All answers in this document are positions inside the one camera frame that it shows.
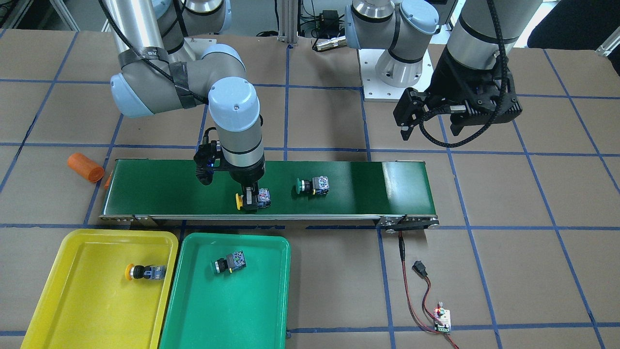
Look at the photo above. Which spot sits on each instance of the plain orange cylinder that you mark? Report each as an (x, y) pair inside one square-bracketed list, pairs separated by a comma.
[(85, 167)]

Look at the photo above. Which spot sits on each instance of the green push button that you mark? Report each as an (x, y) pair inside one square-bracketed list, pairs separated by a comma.
[(318, 185), (232, 262)]

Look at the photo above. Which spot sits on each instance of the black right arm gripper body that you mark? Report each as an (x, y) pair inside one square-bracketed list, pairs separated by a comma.
[(247, 174)]

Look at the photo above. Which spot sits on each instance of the yellow push button front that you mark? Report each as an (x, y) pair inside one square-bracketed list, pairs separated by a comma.
[(149, 272)]

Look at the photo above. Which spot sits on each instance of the yellow push button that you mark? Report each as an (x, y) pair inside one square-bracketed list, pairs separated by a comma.
[(149, 272), (264, 199)]

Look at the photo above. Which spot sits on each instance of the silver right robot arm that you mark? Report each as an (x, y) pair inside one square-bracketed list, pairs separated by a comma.
[(159, 73)]

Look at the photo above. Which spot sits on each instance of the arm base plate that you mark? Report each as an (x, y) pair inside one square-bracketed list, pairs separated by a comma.
[(384, 78)]

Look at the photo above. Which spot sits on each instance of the green conveyor belt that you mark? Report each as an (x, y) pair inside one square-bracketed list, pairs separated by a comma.
[(395, 195)]

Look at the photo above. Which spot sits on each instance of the aluminium frame post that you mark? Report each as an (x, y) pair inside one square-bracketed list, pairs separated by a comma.
[(287, 18)]

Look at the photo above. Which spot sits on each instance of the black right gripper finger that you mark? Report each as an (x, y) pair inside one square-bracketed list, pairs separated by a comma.
[(250, 197), (204, 172)]

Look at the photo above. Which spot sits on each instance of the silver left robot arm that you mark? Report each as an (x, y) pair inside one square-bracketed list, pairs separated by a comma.
[(486, 29)]

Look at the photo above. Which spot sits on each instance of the orange cylinder with label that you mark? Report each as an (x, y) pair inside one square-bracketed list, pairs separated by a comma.
[(108, 181)]

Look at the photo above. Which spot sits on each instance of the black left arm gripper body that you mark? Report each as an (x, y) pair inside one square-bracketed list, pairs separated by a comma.
[(446, 77)]

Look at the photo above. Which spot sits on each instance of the yellow plastic tray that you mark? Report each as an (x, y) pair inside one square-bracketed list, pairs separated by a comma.
[(87, 303)]

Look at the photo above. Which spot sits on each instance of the small controller circuit board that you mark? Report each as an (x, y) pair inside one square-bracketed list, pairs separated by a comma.
[(442, 319)]

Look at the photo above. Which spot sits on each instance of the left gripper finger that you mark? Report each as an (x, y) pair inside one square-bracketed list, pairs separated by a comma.
[(410, 111)]

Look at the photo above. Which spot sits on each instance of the green plastic tray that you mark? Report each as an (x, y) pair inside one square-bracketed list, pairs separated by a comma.
[(246, 309)]

